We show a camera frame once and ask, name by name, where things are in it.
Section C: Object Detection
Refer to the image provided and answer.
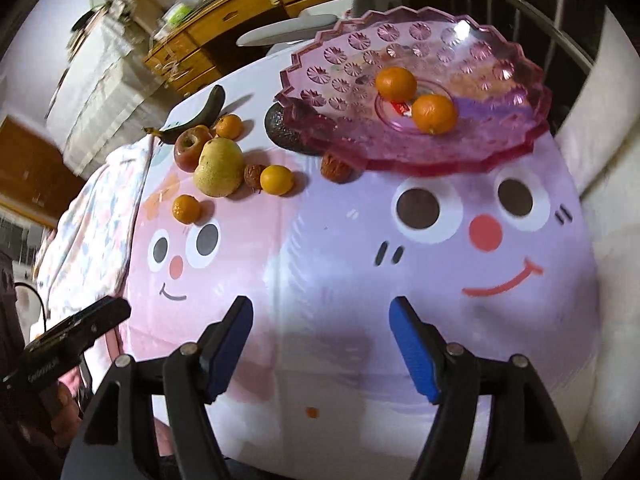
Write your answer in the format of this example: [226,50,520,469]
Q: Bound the small mandarin orange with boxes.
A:
[375,66,418,102]
[411,94,458,136]
[171,194,202,224]

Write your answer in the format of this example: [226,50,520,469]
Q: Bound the red apple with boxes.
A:
[174,125,213,172]

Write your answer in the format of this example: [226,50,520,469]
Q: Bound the yellow pear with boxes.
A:
[193,138,245,197]

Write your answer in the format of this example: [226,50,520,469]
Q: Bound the brown lychee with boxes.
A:
[320,153,354,184]
[244,164,266,192]

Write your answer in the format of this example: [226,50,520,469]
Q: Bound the blackened overripe banana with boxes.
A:
[142,84,226,145]

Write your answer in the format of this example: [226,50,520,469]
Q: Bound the yellow-orange kumquat-like citrus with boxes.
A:
[260,165,295,196]

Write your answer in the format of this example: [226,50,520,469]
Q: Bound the mandarin orange with stem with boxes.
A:
[213,114,244,140]

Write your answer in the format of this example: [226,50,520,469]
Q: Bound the dark avocado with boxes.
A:
[264,103,321,156]

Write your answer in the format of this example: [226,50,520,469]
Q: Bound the floral fleece blanket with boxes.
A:
[34,136,154,325]

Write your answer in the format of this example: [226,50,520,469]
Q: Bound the brown wooden door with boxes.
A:
[0,115,86,229]

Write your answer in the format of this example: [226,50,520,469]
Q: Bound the cartoon monster tablecloth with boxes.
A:
[120,54,600,479]

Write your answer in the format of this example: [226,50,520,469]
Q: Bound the white lace covered piano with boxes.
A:
[46,12,180,179]

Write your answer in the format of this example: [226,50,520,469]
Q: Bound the white curtain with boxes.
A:
[553,12,639,479]

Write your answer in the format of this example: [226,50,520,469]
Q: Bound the wooden desk with drawers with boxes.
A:
[143,0,332,96]

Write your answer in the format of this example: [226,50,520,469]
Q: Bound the pink scalloped plastic fruit plate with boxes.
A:
[276,6,551,177]

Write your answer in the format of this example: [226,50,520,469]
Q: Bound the metal window grille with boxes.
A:
[409,0,605,132]

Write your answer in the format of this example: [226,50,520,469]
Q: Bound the grey office chair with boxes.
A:
[236,0,402,52]

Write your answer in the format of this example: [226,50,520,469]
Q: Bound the black cable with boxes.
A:
[13,280,49,334]

